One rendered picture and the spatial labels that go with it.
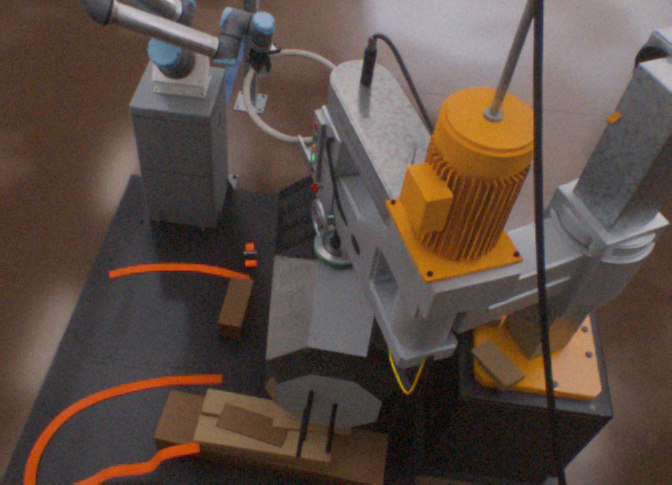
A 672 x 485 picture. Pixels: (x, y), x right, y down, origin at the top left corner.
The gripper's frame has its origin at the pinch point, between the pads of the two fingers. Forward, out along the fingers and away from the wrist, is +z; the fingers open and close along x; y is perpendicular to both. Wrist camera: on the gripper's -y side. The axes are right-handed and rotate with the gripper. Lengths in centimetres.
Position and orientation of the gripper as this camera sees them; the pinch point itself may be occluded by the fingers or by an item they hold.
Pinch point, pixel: (261, 71)
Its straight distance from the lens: 321.9
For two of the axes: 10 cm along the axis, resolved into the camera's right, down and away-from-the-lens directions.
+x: 7.0, 6.9, -1.6
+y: -6.9, 6.1, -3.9
